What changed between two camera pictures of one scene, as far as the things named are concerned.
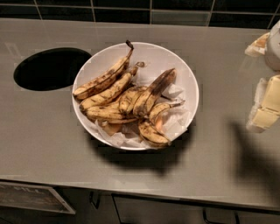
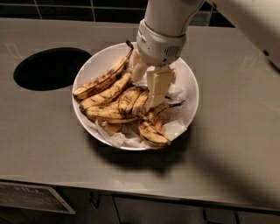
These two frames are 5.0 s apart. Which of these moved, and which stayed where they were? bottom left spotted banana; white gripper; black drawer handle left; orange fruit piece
Moved: white gripper
Stayed: black drawer handle left; bottom left spotted banana; orange fruit piece
